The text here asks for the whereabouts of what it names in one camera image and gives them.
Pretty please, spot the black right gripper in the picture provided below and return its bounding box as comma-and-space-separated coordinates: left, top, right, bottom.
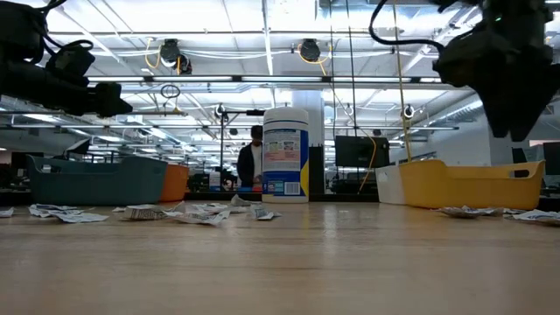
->
474, 24, 555, 143

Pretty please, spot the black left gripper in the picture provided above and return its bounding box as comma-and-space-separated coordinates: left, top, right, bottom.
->
52, 82, 134, 118

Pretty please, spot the grey narrow strip packet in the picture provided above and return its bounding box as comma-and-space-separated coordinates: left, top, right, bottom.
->
250, 204, 283, 221

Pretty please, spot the black tilted monitor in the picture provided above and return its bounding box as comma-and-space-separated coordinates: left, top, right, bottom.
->
64, 138, 92, 157

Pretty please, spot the black computer monitor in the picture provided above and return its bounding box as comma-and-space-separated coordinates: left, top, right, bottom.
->
334, 135, 391, 170
542, 141, 560, 177

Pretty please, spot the teal plastic bin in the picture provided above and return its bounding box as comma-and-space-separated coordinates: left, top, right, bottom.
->
25, 155, 169, 207

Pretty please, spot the yellow plastic bin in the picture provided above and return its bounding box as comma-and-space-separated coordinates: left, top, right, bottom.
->
397, 158, 547, 212

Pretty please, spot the orange plastic bin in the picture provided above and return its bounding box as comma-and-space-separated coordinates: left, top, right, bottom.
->
159, 164, 191, 204

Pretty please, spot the white plastic bin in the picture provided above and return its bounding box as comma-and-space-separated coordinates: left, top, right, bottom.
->
374, 164, 407, 206

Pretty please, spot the person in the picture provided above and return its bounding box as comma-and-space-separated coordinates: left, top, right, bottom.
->
235, 124, 264, 190

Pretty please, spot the white wipes canister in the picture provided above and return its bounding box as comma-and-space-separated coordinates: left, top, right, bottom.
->
261, 107, 311, 205

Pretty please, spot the black tower box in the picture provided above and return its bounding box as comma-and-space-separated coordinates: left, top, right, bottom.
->
308, 145, 326, 200

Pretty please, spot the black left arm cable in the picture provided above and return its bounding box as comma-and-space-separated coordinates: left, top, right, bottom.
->
25, 0, 95, 62

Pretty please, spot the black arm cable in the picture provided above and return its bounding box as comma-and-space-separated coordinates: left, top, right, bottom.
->
25, 0, 95, 62
368, 0, 447, 56

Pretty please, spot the black ceiling cable reel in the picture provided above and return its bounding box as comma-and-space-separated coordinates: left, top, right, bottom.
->
157, 38, 193, 76
298, 38, 323, 63

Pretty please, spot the yellow hanging cable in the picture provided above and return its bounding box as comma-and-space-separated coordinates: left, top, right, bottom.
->
391, 0, 413, 164

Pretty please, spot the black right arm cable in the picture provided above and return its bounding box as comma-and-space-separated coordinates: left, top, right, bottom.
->
368, 0, 447, 56

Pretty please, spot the thin yellow cable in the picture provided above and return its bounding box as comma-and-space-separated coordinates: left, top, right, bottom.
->
357, 134, 378, 193

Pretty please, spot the black hanging cable with coil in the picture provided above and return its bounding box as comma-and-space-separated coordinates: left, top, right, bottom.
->
346, 0, 358, 137

